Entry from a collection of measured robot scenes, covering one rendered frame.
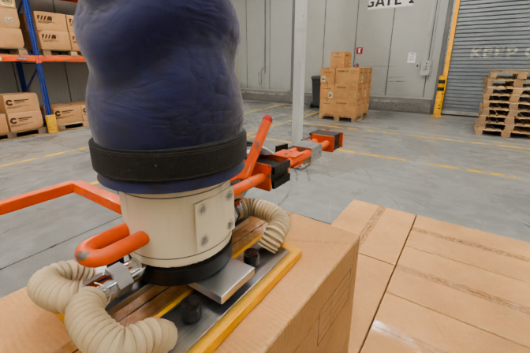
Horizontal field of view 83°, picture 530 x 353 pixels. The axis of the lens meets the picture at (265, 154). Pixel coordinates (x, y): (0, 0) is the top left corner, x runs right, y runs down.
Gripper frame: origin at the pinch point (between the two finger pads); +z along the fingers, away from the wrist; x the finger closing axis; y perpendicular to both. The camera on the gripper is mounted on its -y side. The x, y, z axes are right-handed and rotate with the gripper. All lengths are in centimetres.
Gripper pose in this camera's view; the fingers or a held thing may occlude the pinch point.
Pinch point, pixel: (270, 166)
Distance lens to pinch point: 72.0
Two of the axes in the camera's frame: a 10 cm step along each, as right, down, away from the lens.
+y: -5.6, 2.4, -7.9
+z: 8.3, 1.6, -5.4
